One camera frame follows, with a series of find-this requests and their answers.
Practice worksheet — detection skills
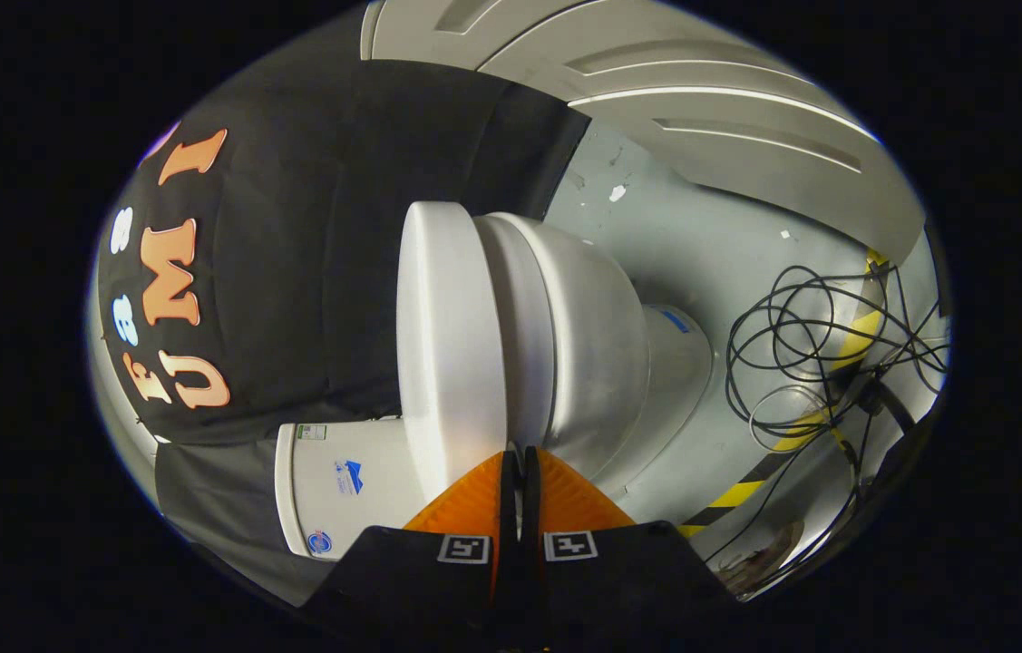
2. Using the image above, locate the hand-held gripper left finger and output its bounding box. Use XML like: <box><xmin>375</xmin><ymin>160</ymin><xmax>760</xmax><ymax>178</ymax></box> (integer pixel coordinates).
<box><xmin>307</xmin><ymin>449</ymin><xmax>521</xmax><ymax>653</ymax></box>

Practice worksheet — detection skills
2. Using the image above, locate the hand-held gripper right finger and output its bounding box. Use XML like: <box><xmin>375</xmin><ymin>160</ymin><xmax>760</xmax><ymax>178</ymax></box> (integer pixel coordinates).
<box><xmin>520</xmin><ymin>446</ymin><xmax>743</xmax><ymax>653</ymax></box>

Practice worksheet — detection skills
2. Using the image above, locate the white toilet lid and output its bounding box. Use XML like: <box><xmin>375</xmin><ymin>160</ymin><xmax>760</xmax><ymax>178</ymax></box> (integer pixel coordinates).
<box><xmin>396</xmin><ymin>200</ymin><xmax>510</xmax><ymax>502</ymax></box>

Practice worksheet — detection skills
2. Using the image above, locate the yellow black floor tape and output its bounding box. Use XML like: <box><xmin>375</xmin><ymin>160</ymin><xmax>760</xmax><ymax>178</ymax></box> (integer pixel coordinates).
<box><xmin>676</xmin><ymin>249</ymin><xmax>894</xmax><ymax>541</ymax></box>

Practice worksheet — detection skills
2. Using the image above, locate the black backdrop cloth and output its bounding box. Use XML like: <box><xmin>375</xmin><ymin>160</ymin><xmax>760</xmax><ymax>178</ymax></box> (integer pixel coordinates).
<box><xmin>96</xmin><ymin>57</ymin><xmax>593</xmax><ymax>610</ymax></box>

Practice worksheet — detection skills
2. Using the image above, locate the white drawer cabinet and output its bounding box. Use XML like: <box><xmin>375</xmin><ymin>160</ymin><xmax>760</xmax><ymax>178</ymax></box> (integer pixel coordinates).
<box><xmin>360</xmin><ymin>0</ymin><xmax>929</xmax><ymax>266</ymax></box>

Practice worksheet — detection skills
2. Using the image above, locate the tangle of black cables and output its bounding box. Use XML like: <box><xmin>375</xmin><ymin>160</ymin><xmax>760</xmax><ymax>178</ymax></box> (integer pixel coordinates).
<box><xmin>725</xmin><ymin>261</ymin><xmax>952</xmax><ymax>586</ymax></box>

